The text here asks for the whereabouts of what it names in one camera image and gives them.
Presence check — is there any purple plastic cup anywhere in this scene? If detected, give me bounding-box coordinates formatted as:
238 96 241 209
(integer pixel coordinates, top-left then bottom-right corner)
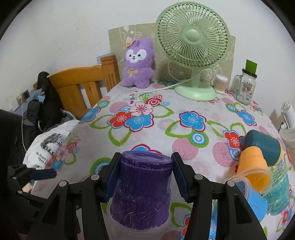
110 150 173 230

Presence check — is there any orange cup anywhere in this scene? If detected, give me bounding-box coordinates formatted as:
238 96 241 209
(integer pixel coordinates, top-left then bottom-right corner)
237 146 273 195

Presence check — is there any blue cup in clear cup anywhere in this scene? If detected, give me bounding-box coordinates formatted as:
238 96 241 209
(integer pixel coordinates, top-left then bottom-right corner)
228 175 268 222

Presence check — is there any dark teal cup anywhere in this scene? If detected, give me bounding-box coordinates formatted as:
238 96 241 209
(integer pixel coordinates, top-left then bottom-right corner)
242 129 283 166

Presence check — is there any teal clear patterned cup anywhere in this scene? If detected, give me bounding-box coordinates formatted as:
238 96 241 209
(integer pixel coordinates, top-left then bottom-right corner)
264 167 290 215

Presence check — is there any white printed t-shirt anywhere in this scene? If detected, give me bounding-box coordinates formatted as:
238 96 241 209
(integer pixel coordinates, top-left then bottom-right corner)
22 119 79 169

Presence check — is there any black clothing pile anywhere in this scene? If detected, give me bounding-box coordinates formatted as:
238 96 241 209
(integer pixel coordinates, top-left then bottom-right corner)
1 71 76 167

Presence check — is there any floral tablecloth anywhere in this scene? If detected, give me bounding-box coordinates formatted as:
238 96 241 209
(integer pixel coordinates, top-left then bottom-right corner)
29 79 295 240

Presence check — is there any orange wooden chair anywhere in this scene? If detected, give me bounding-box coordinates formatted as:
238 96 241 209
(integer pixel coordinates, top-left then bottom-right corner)
32 54 121 121

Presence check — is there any cotton swab container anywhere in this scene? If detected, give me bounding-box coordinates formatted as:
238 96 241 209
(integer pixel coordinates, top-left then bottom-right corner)
214 74 228 94

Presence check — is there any purple plush toy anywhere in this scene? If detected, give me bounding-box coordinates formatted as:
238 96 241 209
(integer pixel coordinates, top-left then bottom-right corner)
122 38 155 89

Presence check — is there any glass mug jar green lid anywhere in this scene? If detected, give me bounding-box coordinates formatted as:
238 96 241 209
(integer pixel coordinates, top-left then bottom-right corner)
232 59 257 105

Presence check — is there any green desk fan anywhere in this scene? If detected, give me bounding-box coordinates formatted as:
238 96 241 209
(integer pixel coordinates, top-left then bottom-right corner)
155 1 230 101

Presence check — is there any white charging cable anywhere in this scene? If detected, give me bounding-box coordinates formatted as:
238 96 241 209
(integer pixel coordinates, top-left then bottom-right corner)
20 96 28 153

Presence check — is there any wall power socket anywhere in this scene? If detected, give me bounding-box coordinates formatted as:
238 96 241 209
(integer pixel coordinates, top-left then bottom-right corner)
16 90 30 105

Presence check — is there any white fan power cable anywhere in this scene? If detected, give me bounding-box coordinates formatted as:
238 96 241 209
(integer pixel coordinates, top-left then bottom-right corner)
131 73 199 96

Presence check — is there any beige patterned wall mat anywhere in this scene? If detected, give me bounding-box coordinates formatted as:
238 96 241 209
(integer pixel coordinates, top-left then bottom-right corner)
108 14 235 88

